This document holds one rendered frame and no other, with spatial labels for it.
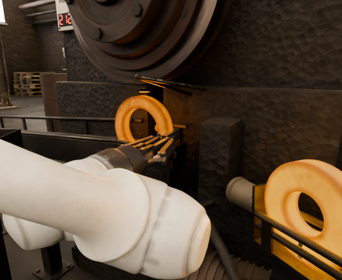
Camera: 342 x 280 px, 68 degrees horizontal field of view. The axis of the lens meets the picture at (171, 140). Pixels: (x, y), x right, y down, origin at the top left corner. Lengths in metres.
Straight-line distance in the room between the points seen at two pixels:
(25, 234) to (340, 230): 0.40
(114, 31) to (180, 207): 0.44
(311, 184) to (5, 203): 0.36
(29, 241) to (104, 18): 0.48
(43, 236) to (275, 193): 0.36
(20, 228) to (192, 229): 0.22
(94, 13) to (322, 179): 0.58
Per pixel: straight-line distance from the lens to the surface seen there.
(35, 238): 0.39
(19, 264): 1.56
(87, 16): 0.69
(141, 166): 0.51
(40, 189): 0.23
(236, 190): 0.53
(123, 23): 0.60
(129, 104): 0.73
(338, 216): 0.40
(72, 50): 1.11
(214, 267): 0.58
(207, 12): 0.59
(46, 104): 3.64
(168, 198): 0.30
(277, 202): 0.47
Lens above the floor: 0.91
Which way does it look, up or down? 15 degrees down
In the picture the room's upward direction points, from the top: straight up
